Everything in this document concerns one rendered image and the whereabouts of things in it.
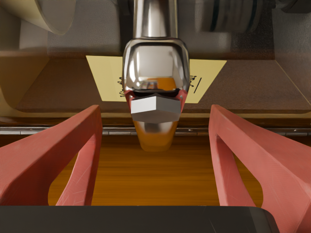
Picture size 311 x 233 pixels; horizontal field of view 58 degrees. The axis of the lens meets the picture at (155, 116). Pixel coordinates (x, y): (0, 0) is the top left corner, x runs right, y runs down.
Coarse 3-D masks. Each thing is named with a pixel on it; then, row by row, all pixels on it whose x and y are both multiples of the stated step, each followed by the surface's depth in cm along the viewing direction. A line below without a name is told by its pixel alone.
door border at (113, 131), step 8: (0, 128) 32; (8, 128) 32; (16, 128) 32; (24, 128) 32; (32, 128) 32; (40, 128) 31; (48, 128) 31; (104, 128) 31; (112, 128) 31; (120, 128) 31; (128, 128) 31; (176, 128) 31; (184, 128) 31; (192, 128) 31; (200, 128) 31
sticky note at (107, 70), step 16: (96, 64) 16; (112, 64) 16; (192, 64) 16; (208, 64) 16; (96, 80) 18; (112, 80) 18; (192, 80) 18; (208, 80) 18; (112, 96) 21; (192, 96) 21
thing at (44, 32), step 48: (0, 0) 11; (48, 0) 11; (96, 0) 11; (192, 0) 11; (240, 0) 11; (288, 0) 11; (0, 48) 14; (48, 48) 14; (96, 48) 14; (192, 48) 14; (240, 48) 14; (288, 48) 14; (0, 96) 21; (48, 96) 21; (96, 96) 21; (240, 96) 21; (288, 96) 21
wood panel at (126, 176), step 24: (0, 144) 40; (120, 144) 40; (192, 144) 40; (72, 168) 36; (120, 168) 36; (144, 168) 36; (168, 168) 36; (192, 168) 36; (240, 168) 36; (96, 192) 33; (120, 192) 33; (144, 192) 33; (168, 192) 33; (192, 192) 33; (216, 192) 33
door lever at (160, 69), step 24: (144, 0) 7; (168, 0) 7; (144, 24) 7; (168, 24) 7; (144, 48) 6; (168, 48) 6; (144, 72) 6; (168, 72) 6; (144, 96) 6; (168, 96) 6; (144, 120) 7; (168, 120) 7; (144, 144) 12; (168, 144) 12
